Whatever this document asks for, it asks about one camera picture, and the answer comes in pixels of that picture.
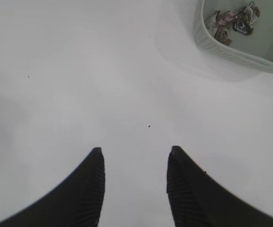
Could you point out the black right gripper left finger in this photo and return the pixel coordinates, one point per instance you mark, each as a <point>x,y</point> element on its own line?
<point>76,202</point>

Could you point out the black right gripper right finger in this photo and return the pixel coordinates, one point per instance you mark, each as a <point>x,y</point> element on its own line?
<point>197,200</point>

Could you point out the pinkish paper ball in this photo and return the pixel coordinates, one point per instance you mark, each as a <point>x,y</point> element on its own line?
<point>218,24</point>

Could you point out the dark paper ball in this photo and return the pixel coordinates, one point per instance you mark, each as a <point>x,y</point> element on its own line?
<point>247,16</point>

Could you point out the pale green woven basket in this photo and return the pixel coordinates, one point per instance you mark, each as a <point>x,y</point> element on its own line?
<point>254,50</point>

